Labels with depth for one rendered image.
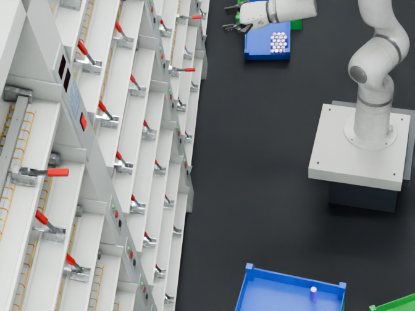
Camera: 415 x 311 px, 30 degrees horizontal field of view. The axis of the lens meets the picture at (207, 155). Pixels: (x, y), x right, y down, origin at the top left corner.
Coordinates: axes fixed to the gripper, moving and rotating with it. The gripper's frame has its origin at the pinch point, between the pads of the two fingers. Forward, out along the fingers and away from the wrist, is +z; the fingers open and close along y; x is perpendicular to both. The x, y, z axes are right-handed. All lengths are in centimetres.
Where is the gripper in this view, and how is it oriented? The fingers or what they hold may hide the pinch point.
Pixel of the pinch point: (226, 20)
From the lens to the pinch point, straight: 277.6
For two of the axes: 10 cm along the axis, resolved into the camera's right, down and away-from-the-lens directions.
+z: -9.5, 1.2, 2.9
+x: -3.1, -6.0, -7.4
